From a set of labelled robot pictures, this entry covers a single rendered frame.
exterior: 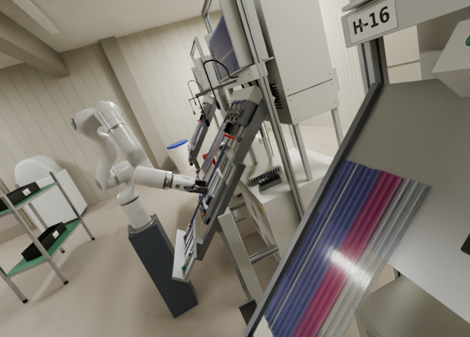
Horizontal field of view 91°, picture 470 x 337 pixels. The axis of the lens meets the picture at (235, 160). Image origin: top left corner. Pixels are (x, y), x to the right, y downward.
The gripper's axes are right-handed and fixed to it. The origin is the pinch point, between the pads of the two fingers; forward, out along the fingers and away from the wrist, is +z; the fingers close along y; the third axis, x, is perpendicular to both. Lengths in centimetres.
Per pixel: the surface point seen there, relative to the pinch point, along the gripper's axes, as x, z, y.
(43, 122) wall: 76, -277, 417
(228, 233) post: 14.0, 13.1, -14.3
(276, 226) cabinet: 24, 53, 19
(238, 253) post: 23.4, 20.3, -14.4
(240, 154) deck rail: -15.7, 18.1, 19.3
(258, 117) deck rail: -38.3, 22.7, 20.4
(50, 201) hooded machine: 198, -213, 333
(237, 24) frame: -78, -1, 19
